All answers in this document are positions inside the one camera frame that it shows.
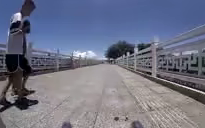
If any clump of dark trees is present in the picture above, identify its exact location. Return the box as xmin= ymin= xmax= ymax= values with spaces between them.
xmin=104 ymin=40 xmax=153 ymax=61

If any grey concrete bridge path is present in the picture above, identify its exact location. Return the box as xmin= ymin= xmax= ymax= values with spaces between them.
xmin=0 ymin=63 xmax=205 ymax=128

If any white stone railing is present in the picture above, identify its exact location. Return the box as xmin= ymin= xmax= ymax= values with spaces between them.
xmin=114 ymin=20 xmax=205 ymax=80
xmin=0 ymin=41 xmax=105 ymax=83

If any robot's own part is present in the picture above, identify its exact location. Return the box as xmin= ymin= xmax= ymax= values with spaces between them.
xmin=61 ymin=121 xmax=73 ymax=128
xmin=130 ymin=120 xmax=145 ymax=128

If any person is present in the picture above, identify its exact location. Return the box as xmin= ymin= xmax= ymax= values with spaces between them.
xmin=0 ymin=0 xmax=38 ymax=106

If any pale concrete kerb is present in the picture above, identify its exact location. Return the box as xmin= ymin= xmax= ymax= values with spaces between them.
xmin=116 ymin=64 xmax=205 ymax=108

